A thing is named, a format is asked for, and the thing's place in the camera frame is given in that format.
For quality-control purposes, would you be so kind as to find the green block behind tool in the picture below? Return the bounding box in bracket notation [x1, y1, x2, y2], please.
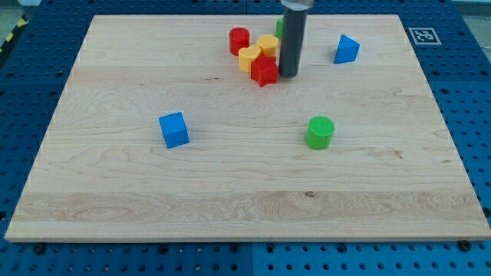
[275, 18, 283, 38]

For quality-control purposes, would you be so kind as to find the yellow hexagon block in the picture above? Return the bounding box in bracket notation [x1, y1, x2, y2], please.
[256, 34, 279, 57]

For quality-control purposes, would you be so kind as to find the red star block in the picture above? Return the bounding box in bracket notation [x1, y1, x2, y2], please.
[250, 54, 278, 87]

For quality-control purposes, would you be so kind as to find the green cylinder block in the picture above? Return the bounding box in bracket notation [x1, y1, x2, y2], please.
[305, 116, 335, 150]

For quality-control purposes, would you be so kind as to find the black bolt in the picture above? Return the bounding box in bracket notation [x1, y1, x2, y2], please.
[458, 240, 473, 252]
[32, 243, 45, 255]

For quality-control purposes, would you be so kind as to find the blue triangle block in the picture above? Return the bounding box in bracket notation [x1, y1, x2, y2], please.
[334, 34, 360, 64]

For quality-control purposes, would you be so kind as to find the black bolt left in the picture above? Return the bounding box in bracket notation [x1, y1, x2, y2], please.
[32, 243, 45, 255]

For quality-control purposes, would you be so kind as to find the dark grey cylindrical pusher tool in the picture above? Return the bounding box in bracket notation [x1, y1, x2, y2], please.
[278, 8, 308, 78]

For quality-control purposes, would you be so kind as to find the blue cube block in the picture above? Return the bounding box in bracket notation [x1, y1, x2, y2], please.
[159, 112, 189, 149]

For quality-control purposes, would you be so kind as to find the white fiducial marker tag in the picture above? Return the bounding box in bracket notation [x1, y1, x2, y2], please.
[409, 27, 441, 45]

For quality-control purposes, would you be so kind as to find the yellow black hazard tape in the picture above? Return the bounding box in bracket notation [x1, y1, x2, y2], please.
[1, 14, 29, 55]

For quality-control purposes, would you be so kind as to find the yellow heart block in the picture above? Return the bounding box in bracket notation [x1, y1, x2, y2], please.
[238, 44, 262, 73]

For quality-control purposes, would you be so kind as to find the black bolt right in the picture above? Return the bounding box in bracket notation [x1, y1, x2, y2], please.
[458, 240, 473, 252]

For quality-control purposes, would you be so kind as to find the wooden board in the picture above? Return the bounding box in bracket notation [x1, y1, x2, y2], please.
[5, 15, 490, 243]

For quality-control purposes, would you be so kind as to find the red cylinder block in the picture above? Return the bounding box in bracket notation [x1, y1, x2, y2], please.
[229, 27, 250, 56]

